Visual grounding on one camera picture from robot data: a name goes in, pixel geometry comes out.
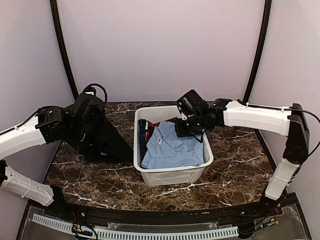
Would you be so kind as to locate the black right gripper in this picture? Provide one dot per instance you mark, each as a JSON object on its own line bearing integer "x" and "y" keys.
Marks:
{"x": 180, "y": 131}

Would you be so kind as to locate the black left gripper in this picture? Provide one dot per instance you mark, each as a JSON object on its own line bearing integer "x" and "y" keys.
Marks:
{"x": 97, "y": 129}

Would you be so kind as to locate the black long sleeve shirt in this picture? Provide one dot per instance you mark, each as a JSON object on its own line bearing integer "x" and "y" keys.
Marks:
{"x": 104, "y": 144}

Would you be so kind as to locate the white plastic bin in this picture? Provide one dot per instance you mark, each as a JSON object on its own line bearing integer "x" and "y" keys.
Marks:
{"x": 166, "y": 176}

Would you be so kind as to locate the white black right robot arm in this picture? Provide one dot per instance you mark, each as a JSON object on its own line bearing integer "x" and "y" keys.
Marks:
{"x": 285, "y": 121}

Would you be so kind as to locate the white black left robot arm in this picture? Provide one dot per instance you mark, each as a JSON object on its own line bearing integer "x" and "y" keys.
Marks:
{"x": 47, "y": 125}

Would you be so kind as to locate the light blue polo shirt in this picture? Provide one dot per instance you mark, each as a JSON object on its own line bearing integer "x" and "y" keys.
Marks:
{"x": 166, "y": 150}

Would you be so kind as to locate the red navy plaid shirt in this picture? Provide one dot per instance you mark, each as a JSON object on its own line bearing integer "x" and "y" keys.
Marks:
{"x": 146, "y": 129}

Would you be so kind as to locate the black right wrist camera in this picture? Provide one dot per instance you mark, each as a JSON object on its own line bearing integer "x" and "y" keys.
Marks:
{"x": 191, "y": 103}

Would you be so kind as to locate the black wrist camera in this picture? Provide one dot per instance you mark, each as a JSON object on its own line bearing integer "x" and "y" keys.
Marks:
{"x": 191, "y": 103}
{"x": 87, "y": 105}

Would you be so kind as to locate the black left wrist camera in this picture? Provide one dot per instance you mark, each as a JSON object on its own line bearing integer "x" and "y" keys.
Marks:
{"x": 87, "y": 105}

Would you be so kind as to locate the white slotted cable duct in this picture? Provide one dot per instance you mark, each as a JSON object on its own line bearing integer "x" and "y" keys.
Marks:
{"x": 121, "y": 231}

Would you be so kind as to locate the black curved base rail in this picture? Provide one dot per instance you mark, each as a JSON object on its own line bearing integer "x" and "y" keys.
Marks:
{"x": 225, "y": 215}

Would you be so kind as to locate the black left frame post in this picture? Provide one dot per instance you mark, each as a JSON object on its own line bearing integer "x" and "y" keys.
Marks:
{"x": 62, "y": 48}

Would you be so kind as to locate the black frame post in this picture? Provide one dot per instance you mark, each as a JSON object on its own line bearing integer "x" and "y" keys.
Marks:
{"x": 62, "y": 48}
{"x": 259, "y": 49}

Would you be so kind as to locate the black right frame post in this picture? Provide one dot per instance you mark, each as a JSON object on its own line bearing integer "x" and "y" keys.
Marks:
{"x": 259, "y": 49}

